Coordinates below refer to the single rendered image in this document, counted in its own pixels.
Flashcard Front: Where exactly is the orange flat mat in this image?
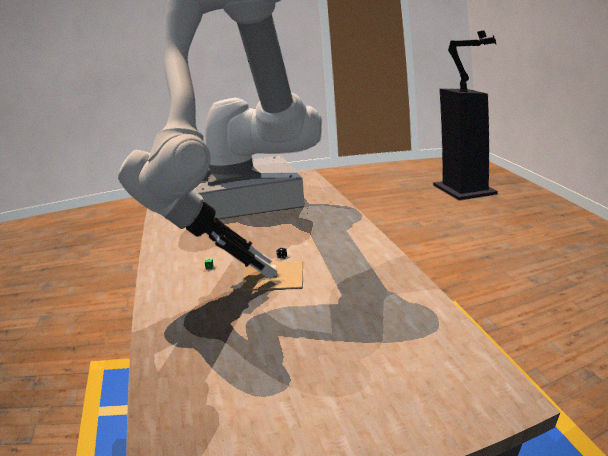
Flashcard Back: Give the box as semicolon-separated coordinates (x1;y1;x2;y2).
241;261;303;291

